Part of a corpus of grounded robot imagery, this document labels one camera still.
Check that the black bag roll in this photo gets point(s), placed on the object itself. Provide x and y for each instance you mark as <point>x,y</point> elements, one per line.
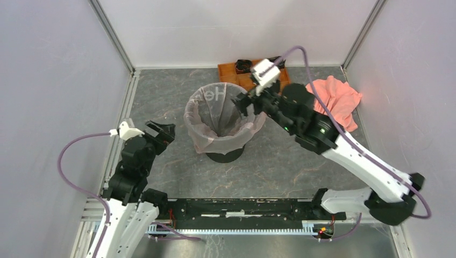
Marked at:
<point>278,61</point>
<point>243,66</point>

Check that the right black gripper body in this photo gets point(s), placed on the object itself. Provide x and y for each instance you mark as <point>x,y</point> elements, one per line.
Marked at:
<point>268,101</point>

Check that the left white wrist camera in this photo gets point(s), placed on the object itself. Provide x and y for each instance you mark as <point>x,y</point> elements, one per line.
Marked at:
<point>126,130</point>

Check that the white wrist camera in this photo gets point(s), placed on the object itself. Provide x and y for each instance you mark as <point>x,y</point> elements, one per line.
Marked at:
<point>264,74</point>
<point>126,130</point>

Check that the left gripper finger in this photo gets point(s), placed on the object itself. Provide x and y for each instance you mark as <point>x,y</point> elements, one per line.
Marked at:
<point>166,138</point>
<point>164,128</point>

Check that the black bag roll right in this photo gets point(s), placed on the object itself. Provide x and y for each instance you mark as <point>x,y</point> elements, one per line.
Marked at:
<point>278,61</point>

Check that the pink translucent trash bag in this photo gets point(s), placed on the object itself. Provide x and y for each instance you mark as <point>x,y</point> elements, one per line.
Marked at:
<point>214,123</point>

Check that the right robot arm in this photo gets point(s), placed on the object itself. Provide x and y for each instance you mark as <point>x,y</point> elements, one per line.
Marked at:
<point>389,196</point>

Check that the salmon pink cloth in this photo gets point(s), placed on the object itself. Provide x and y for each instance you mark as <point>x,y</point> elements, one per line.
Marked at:
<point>340,99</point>

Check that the white slotted cable duct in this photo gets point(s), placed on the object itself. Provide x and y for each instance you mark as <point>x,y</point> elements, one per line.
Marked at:
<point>228,231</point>

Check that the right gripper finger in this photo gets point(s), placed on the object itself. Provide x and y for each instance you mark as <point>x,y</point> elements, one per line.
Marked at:
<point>244,106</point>
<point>250,96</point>

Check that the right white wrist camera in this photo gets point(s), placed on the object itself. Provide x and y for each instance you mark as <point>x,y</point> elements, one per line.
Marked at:
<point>264,74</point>

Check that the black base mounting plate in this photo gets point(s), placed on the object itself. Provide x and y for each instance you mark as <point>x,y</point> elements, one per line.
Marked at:
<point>244,214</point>

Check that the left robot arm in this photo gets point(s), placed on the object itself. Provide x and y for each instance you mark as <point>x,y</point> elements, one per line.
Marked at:
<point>129,206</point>

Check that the black plastic trash bin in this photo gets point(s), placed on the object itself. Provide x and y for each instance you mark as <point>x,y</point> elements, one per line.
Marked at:
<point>226,158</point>

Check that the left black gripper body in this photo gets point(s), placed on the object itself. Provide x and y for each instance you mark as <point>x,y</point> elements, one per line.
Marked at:
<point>156,144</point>

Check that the black bag roll left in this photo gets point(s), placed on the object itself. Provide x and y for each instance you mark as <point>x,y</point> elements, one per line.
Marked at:
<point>243,66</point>

